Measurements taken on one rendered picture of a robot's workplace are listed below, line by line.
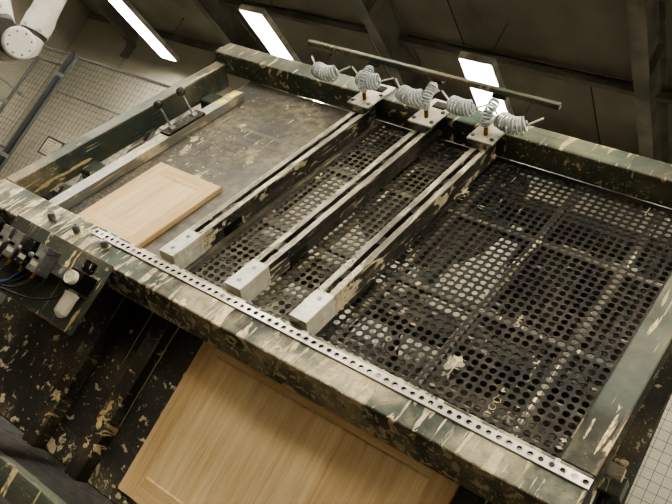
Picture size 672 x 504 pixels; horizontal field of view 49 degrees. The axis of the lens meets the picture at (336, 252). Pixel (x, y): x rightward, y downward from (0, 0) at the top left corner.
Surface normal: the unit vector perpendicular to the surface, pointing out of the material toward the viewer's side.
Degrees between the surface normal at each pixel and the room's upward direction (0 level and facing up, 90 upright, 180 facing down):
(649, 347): 60
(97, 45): 90
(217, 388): 90
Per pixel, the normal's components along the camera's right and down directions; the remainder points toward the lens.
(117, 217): -0.07, -0.77
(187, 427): -0.36, -0.40
